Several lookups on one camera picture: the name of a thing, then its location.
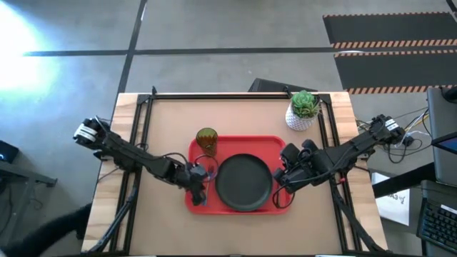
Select green succulent plant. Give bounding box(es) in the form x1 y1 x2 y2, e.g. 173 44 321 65
291 90 321 119

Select white geometric plant pot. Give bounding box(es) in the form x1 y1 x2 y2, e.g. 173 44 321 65
284 103 318 132

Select black right camera cable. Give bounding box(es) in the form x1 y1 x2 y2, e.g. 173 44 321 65
272 178 296 210

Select white cable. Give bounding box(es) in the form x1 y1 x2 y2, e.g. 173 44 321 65
356 109 429 143

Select black computer keyboard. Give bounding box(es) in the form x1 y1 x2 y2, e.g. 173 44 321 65
416 198 457 255

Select black desk crossbar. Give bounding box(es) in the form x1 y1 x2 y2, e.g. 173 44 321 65
372 162 437 199

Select yellow cable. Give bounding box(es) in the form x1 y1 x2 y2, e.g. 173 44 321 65
405 114 429 135

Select green faceted plastic cup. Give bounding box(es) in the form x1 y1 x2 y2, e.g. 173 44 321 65
195 127 219 158

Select black flat case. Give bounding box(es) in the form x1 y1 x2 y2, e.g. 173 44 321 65
248 78 318 94

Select black aluminium frame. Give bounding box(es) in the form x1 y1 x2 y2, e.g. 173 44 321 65
81 85 388 256

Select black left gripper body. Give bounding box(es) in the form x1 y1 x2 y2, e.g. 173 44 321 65
185 164 210 207

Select red plastic tray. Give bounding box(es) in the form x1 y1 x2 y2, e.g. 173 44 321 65
184 134 292 216

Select computer monitor with lit screen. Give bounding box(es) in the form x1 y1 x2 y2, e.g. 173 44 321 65
431 131 457 155

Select black left camera cable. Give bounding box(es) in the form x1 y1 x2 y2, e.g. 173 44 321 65
194 153 219 183

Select black hazard-striped floor mat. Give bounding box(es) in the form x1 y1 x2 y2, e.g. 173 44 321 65
333 49 457 95
323 12 457 49

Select black round plate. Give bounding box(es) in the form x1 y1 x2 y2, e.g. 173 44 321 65
214 153 274 213

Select dark grey computer desk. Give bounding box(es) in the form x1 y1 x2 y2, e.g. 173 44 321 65
416 86 457 257

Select white paper sign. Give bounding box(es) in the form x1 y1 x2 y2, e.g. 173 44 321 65
371 172 411 227

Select black camera cable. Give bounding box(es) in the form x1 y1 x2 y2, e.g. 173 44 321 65
272 178 296 210
194 153 219 183

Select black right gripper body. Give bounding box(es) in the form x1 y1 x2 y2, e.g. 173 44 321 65
273 166 304 196

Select small black device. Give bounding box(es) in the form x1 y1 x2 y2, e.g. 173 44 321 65
0 140 19 164

